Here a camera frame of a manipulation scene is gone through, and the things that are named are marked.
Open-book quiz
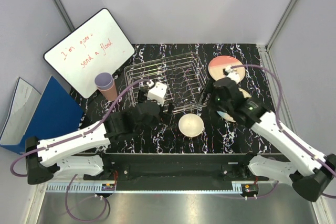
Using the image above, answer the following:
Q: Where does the teal plate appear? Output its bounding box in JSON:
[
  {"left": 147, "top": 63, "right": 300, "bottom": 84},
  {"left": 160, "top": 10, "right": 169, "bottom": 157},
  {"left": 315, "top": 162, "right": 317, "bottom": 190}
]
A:
[{"left": 217, "top": 88, "right": 251, "bottom": 123}]

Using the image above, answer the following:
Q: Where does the cream pink plate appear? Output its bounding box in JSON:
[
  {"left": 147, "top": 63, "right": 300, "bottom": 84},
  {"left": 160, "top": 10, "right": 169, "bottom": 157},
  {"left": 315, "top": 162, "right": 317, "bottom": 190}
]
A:
[{"left": 208, "top": 56, "right": 245, "bottom": 81}]

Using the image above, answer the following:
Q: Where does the pink plastic cup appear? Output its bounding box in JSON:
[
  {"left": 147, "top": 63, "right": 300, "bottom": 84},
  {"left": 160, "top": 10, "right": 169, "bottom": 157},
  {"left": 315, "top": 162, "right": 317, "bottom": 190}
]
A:
[{"left": 98, "top": 82, "right": 118, "bottom": 101}]

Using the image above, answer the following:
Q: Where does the red floral ceramic bowl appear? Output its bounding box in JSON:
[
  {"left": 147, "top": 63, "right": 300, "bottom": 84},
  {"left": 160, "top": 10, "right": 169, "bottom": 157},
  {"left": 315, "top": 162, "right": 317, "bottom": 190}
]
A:
[{"left": 178, "top": 113, "right": 204, "bottom": 138}]

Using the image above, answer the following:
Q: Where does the wire dish rack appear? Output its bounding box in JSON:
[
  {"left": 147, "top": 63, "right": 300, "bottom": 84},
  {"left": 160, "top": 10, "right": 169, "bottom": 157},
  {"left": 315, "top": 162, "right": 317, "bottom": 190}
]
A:
[{"left": 124, "top": 52, "right": 208, "bottom": 114}]

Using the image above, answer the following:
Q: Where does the lilac plastic cup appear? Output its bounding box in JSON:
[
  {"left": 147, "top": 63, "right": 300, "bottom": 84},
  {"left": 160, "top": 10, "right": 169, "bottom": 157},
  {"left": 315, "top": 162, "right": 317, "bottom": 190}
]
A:
[{"left": 95, "top": 72, "right": 114, "bottom": 90}]

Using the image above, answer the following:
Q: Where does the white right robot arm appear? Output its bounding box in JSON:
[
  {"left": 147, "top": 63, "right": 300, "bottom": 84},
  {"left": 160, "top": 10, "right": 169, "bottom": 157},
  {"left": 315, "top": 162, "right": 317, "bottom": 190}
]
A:
[{"left": 199, "top": 77, "right": 335, "bottom": 202}]

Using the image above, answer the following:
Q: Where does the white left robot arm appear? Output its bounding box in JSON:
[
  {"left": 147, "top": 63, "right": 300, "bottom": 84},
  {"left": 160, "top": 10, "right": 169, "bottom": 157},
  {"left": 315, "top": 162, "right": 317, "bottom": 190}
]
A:
[{"left": 26, "top": 90, "right": 175, "bottom": 185}]

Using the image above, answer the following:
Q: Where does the black marble pattern mat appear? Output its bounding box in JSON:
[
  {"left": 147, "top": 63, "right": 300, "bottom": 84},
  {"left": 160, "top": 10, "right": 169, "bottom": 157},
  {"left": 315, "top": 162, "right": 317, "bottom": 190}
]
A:
[{"left": 70, "top": 44, "right": 279, "bottom": 154}]

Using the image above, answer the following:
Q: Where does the white dry-erase board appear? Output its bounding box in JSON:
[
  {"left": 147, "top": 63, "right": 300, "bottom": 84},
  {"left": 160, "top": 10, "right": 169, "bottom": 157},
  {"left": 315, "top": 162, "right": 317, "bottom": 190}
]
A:
[{"left": 44, "top": 8, "right": 135, "bottom": 99}]

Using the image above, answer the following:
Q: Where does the blue binder folder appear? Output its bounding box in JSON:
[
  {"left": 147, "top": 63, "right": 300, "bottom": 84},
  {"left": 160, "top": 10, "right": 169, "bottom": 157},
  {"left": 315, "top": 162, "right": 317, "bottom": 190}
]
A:
[{"left": 1, "top": 76, "right": 83, "bottom": 154}]

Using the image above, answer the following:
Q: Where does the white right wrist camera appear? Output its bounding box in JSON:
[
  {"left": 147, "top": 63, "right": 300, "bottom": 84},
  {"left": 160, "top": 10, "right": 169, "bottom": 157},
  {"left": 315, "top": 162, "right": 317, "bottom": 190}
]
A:
[{"left": 223, "top": 65, "right": 240, "bottom": 84}]

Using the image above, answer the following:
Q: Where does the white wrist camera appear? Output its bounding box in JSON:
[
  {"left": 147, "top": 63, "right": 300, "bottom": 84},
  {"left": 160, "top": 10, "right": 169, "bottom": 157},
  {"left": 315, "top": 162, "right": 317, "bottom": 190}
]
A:
[
  {"left": 223, "top": 65, "right": 240, "bottom": 84},
  {"left": 145, "top": 80, "right": 168, "bottom": 106}
]

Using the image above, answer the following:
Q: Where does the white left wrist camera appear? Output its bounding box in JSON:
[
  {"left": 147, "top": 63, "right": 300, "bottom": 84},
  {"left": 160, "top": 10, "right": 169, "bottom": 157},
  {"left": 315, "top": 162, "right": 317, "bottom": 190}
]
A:
[{"left": 145, "top": 80, "right": 168, "bottom": 106}]

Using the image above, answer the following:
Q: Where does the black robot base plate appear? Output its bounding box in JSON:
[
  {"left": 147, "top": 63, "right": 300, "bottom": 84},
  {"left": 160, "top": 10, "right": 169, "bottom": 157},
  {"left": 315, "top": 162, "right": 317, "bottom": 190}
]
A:
[{"left": 79, "top": 153, "right": 256, "bottom": 185}]

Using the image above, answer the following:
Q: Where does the white slotted cable duct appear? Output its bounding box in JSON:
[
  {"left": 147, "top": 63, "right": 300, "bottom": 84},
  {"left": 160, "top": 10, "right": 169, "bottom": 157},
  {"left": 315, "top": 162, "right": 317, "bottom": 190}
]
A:
[{"left": 46, "top": 180, "right": 256, "bottom": 194}]

